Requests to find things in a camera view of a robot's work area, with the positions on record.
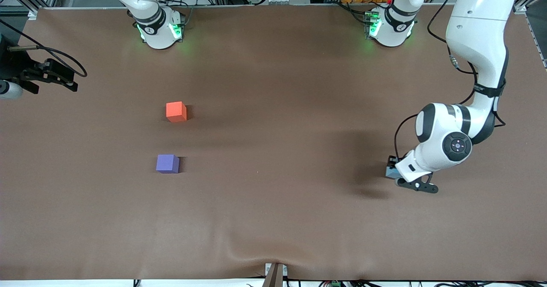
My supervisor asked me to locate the orange foam block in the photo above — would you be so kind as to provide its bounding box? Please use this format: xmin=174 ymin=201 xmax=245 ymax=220
xmin=166 ymin=101 xmax=188 ymax=123

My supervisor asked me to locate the purple foam block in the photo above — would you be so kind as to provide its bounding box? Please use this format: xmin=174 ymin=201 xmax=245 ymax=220
xmin=156 ymin=154 xmax=180 ymax=174

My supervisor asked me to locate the brown table mat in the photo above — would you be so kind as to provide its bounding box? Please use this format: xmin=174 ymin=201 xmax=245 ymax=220
xmin=0 ymin=3 xmax=547 ymax=281

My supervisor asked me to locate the metal table clamp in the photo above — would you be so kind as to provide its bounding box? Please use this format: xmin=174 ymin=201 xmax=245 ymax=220
xmin=264 ymin=262 xmax=288 ymax=287

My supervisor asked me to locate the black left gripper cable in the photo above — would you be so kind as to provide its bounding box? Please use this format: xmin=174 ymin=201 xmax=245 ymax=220
xmin=393 ymin=0 xmax=507 ymax=159

